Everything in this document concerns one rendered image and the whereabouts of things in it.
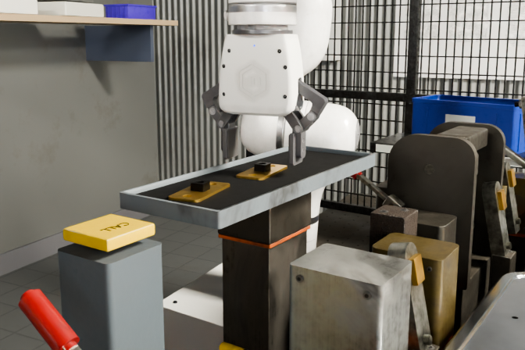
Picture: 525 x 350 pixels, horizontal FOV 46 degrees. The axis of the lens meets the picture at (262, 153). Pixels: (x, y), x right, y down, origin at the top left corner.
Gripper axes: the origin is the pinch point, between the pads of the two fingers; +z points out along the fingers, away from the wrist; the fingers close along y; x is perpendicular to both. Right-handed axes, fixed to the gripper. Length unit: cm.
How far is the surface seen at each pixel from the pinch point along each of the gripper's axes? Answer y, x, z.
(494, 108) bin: 20, 101, 4
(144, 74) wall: -238, 309, 12
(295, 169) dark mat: 3.3, 3.3, 2.5
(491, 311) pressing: 28.3, 5.7, 18.5
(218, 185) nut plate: -1.1, -9.7, 2.2
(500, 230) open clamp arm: 27.4, 30.3, 15.4
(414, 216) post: 17.5, 10.9, 9.1
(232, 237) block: -1.5, -5.6, 9.9
